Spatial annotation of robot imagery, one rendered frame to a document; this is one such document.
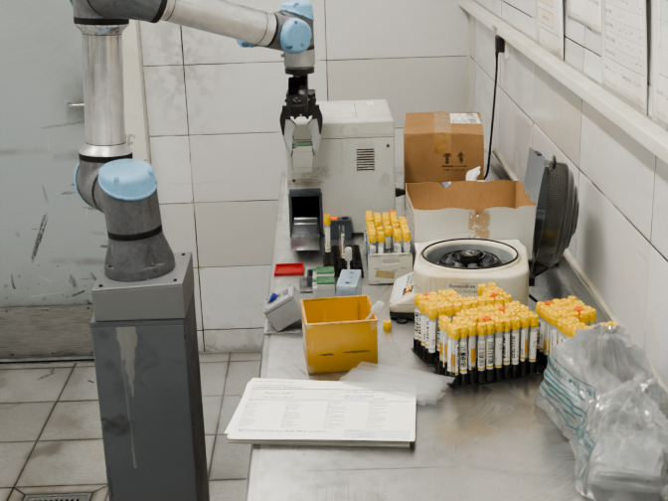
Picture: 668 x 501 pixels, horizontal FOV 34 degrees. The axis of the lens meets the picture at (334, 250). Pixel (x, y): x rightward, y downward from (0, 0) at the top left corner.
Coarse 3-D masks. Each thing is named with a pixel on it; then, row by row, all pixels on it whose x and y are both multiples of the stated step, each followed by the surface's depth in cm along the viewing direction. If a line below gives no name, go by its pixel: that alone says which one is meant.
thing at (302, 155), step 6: (294, 150) 262; (300, 150) 262; (306, 150) 262; (294, 156) 263; (300, 156) 263; (306, 156) 263; (312, 156) 266; (294, 162) 263; (300, 162) 263; (306, 162) 263; (312, 162) 264; (294, 168) 264; (300, 168) 264; (306, 168) 264; (312, 168) 264
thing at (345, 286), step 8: (344, 272) 223; (352, 272) 223; (360, 272) 223; (344, 280) 219; (352, 280) 219; (360, 280) 223; (336, 288) 216; (344, 288) 216; (352, 288) 216; (360, 288) 223
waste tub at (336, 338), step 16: (304, 304) 210; (320, 304) 210; (336, 304) 210; (352, 304) 211; (368, 304) 209; (304, 320) 199; (320, 320) 211; (336, 320) 211; (352, 320) 212; (368, 320) 198; (304, 336) 203; (320, 336) 198; (336, 336) 199; (352, 336) 199; (368, 336) 199; (304, 352) 207; (320, 352) 199; (336, 352) 200; (352, 352) 200; (368, 352) 200; (320, 368) 200; (336, 368) 201; (352, 368) 201
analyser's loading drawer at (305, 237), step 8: (296, 224) 267; (304, 224) 267; (312, 224) 268; (296, 232) 268; (304, 232) 268; (312, 232) 268; (296, 240) 263; (304, 240) 263; (312, 240) 263; (296, 248) 264; (304, 248) 264; (312, 248) 264
